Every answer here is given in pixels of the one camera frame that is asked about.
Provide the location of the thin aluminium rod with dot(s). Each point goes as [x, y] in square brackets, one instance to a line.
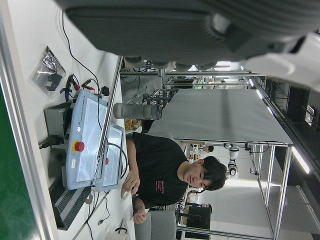
[109, 110]

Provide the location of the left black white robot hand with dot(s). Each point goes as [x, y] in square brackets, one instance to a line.
[162, 30]

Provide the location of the white humanoid robot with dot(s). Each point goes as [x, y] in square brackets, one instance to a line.
[233, 160]

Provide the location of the person in black t-shirt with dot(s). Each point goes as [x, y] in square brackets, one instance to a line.
[160, 165]

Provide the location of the green conveyor belt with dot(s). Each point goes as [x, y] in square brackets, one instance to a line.
[12, 175]

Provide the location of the red black alligator clip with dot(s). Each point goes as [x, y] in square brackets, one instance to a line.
[73, 82]
[88, 85]

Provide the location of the aluminium frame cage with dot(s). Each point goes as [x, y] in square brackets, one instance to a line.
[281, 200]

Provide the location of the ceiling light strip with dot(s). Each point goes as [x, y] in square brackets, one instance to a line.
[300, 160]

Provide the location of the background person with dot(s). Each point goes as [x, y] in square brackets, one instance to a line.
[207, 149]

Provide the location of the black plastic knob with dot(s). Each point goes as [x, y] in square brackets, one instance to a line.
[105, 90]

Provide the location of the clear bag with black parts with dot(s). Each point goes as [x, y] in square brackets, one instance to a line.
[46, 72]

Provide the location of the pale blue teach pendant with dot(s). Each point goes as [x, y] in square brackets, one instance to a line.
[85, 125]

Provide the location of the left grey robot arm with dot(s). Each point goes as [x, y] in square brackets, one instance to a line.
[135, 111]

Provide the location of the large grey board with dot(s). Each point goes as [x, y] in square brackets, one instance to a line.
[220, 115]

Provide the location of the aluminium conveyor rail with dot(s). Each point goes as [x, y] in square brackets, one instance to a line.
[27, 140]

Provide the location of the black metal box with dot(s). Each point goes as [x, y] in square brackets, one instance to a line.
[56, 120]

